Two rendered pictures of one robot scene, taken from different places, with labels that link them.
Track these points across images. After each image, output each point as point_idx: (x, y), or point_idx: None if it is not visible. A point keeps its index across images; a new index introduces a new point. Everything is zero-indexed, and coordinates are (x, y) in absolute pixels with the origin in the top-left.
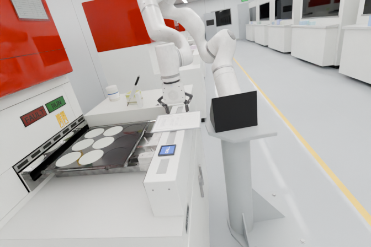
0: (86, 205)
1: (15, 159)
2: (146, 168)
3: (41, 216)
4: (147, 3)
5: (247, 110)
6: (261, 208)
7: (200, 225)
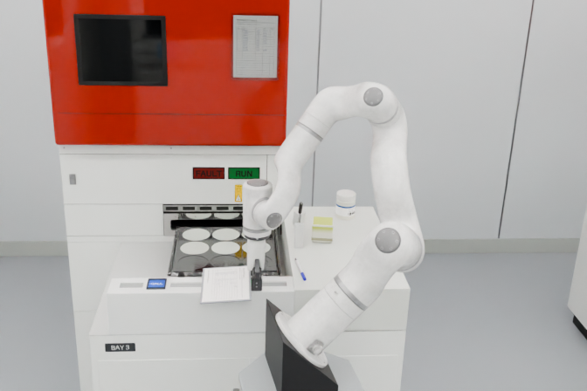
0: (142, 276)
1: (168, 200)
2: None
3: (137, 256)
4: (300, 119)
5: (278, 362)
6: None
7: None
